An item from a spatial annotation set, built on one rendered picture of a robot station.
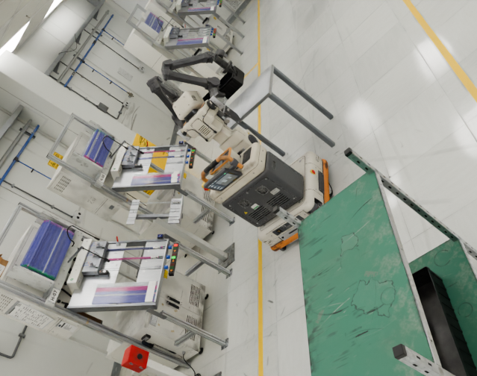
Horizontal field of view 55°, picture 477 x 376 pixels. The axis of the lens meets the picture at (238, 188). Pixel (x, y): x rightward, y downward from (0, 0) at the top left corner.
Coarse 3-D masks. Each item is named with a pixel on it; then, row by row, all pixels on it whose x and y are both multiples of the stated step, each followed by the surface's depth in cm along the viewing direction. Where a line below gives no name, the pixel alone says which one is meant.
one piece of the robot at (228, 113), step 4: (224, 108) 365; (228, 108) 365; (220, 112) 361; (224, 112) 359; (228, 112) 363; (232, 112) 366; (228, 116) 360; (232, 116) 363; (236, 116) 367; (224, 120) 360; (228, 120) 359; (236, 120) 364
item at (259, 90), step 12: (264, 72) 410; (276, 72) 408; (252, 84) 419; (264, 84) 393; (288, 84) 416; (240, 96) 428; (252, 96) 401; (264, 96) 379; (276, 96) 381; (240, 108) 410; (252, 108) 389; (288, 108) 385; (324, 108) 433; (240, 120) 399; (300, 120) 392; (252, 132) 459
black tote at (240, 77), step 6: (234, 66) 374; (240, 72) 375; (222, 78) 384; (228, 78) 383; (234, 78) 364; (240, 78) 370; (222, 84) 388; (228, 84) 368; (234, 84) 368; (240, 84) 367; (222, 90) 373; (228, 90) 372; (234, 90) 372; (204, 96) 399; (210, 96) 398; (228, 96) 376
